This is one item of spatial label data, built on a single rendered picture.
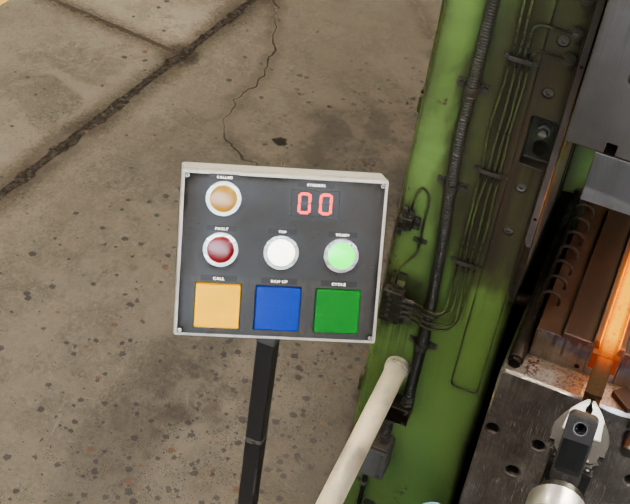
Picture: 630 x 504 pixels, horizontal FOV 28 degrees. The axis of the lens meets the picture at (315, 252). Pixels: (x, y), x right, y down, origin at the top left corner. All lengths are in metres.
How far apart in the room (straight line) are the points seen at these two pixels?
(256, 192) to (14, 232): 1.76
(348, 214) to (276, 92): 2.28
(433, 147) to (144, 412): 1.32
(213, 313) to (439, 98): 0.53
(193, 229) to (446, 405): 0.79
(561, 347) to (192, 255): 0.66
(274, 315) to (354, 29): 2.73
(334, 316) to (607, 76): 0.60
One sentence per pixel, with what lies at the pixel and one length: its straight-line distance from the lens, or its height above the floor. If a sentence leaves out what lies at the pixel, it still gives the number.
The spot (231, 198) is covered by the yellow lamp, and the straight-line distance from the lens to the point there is 2.04.
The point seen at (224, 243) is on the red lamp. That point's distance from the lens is 2.06.
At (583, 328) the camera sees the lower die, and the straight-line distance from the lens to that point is 2.21.
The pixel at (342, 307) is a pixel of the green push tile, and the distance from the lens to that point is 2.09.
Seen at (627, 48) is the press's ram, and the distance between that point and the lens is 1.86.
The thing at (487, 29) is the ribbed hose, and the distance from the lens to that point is 2.04.
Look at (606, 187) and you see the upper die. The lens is 1.99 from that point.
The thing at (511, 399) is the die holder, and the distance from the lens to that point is 2.25.
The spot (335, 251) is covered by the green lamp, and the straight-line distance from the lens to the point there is 2.07.
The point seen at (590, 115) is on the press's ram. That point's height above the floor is 1.42.
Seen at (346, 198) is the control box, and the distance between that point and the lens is 2.06.
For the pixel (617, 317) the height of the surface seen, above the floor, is 1.01.
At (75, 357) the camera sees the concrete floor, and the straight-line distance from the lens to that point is 3.37.
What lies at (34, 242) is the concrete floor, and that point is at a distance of 3.69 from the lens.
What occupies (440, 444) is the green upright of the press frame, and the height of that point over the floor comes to 0.44.
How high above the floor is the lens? 2.48
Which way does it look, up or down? 42 degrees down
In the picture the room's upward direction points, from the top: 9 degrees clockwise
